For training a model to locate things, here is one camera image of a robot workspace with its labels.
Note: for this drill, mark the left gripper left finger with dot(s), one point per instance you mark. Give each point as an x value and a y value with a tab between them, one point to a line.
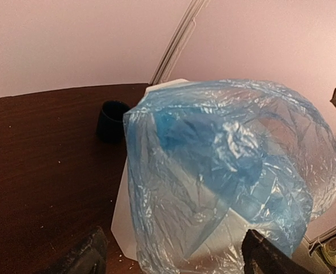
88	256

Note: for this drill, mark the white sneaker on floor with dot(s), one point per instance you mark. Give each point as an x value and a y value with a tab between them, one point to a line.
328	250

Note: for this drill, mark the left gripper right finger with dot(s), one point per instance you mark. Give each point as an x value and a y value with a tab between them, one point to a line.
261	256

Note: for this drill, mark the blue plastic trash bag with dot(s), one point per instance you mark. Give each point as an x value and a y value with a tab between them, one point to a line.
284	156

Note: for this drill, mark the white faceted trash bin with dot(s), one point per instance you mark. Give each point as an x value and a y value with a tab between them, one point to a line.
122	214

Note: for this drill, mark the right aluminium corner post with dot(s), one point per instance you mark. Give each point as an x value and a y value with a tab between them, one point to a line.
178	42

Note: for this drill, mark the dark blue enamel mug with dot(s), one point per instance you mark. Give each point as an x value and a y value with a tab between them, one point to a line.
110	121

